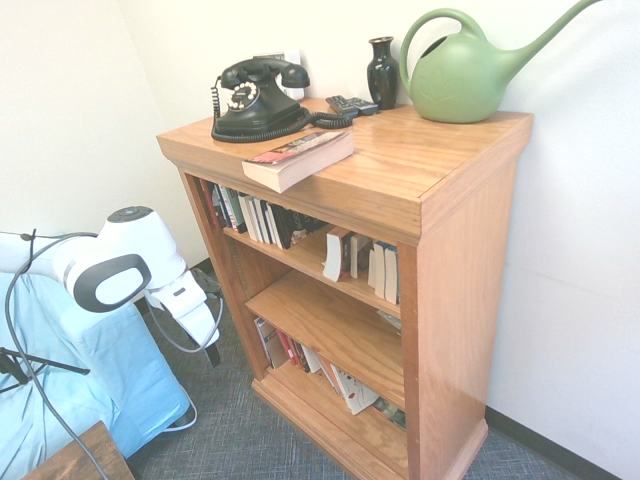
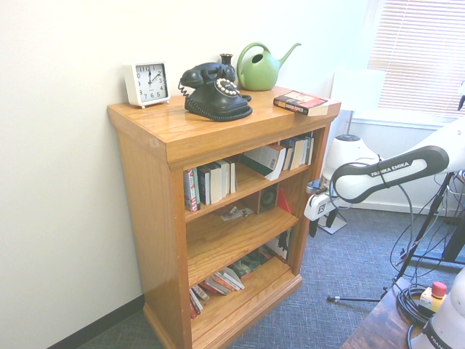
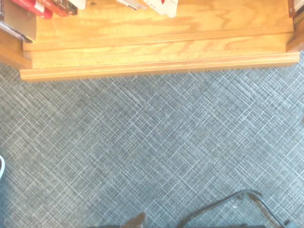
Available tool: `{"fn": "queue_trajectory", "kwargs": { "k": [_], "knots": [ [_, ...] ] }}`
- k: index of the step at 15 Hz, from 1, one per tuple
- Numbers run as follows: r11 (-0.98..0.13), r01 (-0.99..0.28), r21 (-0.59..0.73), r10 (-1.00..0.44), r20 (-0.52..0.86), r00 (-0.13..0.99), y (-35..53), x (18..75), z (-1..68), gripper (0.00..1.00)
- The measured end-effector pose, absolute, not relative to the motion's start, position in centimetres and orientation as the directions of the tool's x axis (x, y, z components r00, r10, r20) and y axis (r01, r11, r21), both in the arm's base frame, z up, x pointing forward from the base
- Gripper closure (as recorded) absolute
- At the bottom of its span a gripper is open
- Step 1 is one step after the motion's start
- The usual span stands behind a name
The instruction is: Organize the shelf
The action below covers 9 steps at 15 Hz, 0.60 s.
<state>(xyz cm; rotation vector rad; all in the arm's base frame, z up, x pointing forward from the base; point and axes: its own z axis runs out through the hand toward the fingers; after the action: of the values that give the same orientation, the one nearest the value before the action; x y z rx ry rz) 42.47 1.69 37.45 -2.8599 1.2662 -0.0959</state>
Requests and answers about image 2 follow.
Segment white square alarm clock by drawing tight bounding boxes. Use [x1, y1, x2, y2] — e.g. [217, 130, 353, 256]
[122, 60, 171, 110]

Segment small black vase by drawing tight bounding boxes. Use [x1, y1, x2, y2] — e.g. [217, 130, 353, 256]
[219, 52, 237, 87]

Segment white orange paperback book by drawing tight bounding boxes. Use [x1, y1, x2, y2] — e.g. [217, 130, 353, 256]
[224, 266, 246, 292]

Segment camouflage cover book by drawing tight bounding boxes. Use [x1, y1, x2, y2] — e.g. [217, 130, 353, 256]
[232, 251, 275, 281]

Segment dark wooden table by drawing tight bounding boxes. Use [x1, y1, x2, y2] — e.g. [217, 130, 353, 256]
[339, 277, 439, 349]

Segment white window blinds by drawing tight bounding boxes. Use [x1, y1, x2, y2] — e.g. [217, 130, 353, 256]
[368, 0, 465, 118]

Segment thin dark paperback book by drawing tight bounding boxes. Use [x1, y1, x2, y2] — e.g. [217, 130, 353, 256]
[228, 161, 238, 195]

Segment dark teal book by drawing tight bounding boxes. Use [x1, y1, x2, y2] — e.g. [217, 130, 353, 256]
[195, 166, 209, 206]

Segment blue cover paperback book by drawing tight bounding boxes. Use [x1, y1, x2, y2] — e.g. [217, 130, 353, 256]
[304, 132, 315, 166]
[290, 136, 308, 169]

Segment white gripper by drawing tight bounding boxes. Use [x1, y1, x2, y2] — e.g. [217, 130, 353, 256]
[304, 191, 339, 238]

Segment small clutter pile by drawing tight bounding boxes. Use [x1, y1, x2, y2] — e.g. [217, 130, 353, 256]
[219, 204, 256, 222]

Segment green plastic watering can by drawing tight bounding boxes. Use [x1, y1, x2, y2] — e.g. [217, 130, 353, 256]
[236, 41, 303, 92]

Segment white book black figures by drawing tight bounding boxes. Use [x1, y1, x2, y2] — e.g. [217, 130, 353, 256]
[264, 228, 292, 263]

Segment black cover book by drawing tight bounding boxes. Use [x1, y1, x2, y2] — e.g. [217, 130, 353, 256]
[204, 162, 224, 206]

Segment black metal desk frame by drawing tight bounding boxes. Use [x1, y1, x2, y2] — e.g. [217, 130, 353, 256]
[400, 203, 465, 272]

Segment black vintage rotary telephone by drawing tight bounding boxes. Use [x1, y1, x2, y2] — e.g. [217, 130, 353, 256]
[177, 62, 254, 123]

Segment brown cover paperback book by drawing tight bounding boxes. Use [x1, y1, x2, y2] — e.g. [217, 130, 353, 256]
[279, 139, 296, 172]

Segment white floor lamp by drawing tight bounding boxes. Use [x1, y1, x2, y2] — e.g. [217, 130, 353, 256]
[318, 69, 387, 236]

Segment red black paperback book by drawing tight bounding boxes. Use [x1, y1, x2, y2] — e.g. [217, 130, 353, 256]
[272, 89, 331, 118]

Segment yellow red emergency stop button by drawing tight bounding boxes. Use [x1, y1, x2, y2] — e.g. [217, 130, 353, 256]
[418, 281, 449, 314]

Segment coiled black cable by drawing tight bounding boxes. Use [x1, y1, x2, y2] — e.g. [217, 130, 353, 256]
[395, 282, 437, 326]

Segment oak wooden bookshelf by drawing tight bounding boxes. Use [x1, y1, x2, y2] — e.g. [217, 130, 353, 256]
[107, 85, 342, 349]

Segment thick leaning paperback book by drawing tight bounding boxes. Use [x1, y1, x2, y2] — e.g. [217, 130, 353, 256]
[239, 144, 288, 182]

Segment black camera tripod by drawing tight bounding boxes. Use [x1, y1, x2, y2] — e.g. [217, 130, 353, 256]
[326, 170, 459, 303]

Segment red white spine book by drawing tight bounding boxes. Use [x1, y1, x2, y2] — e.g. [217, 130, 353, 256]
[182, 167, 202, 213]

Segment small wooden speaker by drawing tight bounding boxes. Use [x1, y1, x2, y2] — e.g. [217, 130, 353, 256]
[259, 182, 280, 216]

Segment red folder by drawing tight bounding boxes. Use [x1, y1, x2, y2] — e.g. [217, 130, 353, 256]
[277, 186, 293, 216]

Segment white red paperback book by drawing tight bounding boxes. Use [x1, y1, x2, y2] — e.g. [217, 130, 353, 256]
[188, 294, 203, 321]

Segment white paged paperback book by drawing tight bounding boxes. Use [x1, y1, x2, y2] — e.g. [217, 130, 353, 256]
[217, 159, 233, 199]

